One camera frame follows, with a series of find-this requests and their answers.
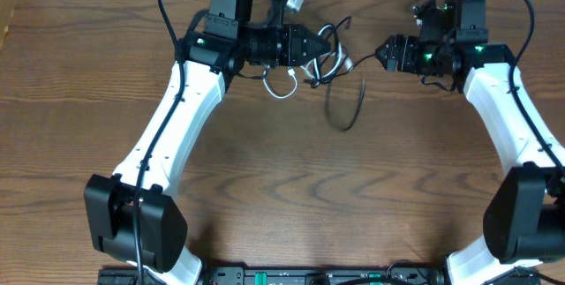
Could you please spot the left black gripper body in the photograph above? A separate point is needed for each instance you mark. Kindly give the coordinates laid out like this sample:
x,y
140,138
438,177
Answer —
x,y
294,45

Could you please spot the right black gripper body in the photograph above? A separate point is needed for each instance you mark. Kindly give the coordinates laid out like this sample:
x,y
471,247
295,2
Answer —
x,y
410,55

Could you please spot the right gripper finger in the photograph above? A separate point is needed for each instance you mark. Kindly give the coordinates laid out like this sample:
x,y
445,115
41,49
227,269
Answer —
x,y
386,47
383,60

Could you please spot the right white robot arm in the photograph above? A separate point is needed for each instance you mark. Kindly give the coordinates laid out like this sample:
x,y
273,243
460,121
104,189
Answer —
x,y
523,226

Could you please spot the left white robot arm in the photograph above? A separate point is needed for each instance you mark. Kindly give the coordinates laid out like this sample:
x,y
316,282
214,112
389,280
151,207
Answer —
x,y
132,214

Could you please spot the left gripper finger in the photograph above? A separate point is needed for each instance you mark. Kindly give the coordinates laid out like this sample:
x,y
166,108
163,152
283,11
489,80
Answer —
x,y
316,42
312,54

